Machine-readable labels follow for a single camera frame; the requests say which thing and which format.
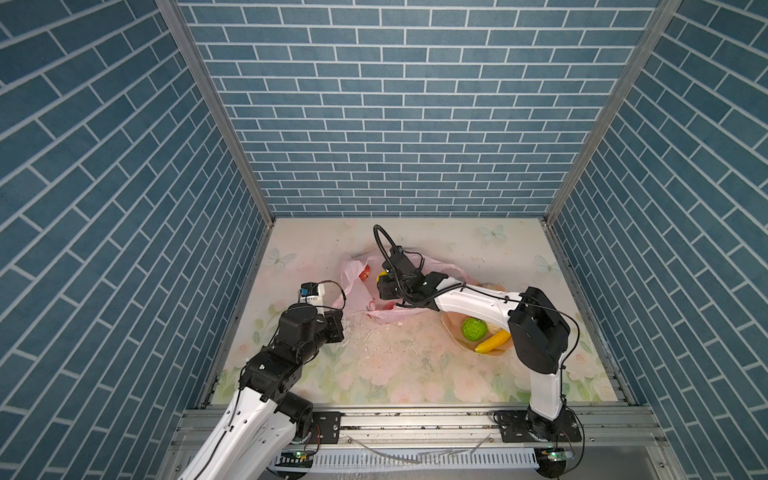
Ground peach scalloped bowl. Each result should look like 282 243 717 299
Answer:
435 284 521 356

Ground pink plastic bag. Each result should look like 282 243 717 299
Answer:
334 252 442 324

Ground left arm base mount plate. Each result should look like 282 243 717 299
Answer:
256 410 343 446

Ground left metal corner post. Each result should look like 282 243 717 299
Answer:
155 0 276 226

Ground right metal corner post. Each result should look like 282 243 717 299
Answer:
542 0 685 226

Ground green fake fruit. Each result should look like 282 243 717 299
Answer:
461 317 489 342

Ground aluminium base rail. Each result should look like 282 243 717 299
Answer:
170 404 670 451

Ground yellow fake banana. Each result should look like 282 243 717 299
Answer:
474 330 511 354

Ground red fake apple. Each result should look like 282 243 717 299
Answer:
358 265 370 281

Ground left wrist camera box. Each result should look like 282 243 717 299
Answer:
298 282 325 307

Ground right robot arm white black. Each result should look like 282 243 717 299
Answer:
377 246 571 442

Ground metal corner post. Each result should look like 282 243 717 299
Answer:
542 0 685 226
155 0 276 226

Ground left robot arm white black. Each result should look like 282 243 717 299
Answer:
179 303 344 479

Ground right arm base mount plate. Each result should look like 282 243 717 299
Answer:
491 407 583 443

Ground green circuit board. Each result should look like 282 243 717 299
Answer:
535 447 572 464
274 452 315 470

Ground white slotted cable duct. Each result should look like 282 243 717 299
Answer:
269 448 539 474

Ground right green circuit board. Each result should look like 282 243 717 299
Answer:
535 447 572 464

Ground left green circuit board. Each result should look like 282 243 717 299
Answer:
274 452 315 470

